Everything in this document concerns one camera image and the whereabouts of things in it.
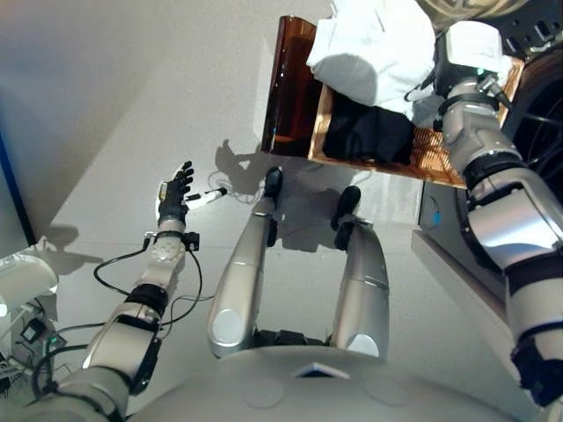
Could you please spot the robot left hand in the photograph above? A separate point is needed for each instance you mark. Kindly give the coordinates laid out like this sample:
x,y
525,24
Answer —
x,y
173,193

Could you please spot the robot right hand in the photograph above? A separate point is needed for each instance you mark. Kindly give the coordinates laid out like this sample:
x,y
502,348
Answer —
x,y
473,44

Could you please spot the white garment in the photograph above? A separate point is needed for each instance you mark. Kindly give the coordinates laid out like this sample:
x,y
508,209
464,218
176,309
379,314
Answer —
x,y
374,53

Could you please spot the black garment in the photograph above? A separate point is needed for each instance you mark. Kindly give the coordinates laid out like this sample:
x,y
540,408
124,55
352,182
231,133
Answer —
x,y
369,136

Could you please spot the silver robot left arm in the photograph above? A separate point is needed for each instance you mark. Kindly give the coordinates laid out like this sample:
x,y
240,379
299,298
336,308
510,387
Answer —
x,y
114,347

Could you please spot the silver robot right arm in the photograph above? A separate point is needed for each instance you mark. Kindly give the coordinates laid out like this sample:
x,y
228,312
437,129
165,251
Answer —
x,y
506,220

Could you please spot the grey front-load washing machine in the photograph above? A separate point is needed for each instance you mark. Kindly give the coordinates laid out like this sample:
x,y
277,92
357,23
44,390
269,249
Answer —
x,y
444,237

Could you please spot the robot left leg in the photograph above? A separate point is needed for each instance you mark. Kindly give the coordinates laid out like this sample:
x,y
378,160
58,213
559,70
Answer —
x,y
237,281

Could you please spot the robot leg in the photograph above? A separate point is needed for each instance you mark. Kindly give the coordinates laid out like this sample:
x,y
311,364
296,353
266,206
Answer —
x,y
363,285
237,281

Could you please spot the woven wicker basket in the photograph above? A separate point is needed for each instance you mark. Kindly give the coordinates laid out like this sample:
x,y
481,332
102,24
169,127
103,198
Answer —
x,y
435,154

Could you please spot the brown translucent acrylic stool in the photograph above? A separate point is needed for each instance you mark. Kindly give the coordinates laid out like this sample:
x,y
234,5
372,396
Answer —
x,y
292,88

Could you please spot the dark framed glass panel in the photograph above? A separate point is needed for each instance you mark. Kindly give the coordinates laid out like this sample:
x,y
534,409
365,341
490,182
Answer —
x,y
11,211

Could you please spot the white rounded device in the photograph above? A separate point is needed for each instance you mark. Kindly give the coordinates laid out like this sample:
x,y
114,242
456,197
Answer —
x,y
26,272

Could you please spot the blue drain tag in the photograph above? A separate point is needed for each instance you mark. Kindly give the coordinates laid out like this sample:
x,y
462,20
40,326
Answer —
x,y
436,216

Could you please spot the black power adapter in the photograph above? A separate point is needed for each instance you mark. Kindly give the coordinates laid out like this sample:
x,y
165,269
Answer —
x,y
31,332

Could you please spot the robot right leg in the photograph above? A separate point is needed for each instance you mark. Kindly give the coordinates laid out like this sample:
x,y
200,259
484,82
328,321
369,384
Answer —
x,y
363,285

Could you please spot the white base plinth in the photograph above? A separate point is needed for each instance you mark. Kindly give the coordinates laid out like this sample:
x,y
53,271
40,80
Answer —
x,y
448,272

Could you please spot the silver robot torso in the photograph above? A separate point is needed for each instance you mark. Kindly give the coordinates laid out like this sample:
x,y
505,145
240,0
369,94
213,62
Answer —
x,y
308,395

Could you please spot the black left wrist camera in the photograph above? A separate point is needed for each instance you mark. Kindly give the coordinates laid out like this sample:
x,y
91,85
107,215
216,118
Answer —
x,y
192,242

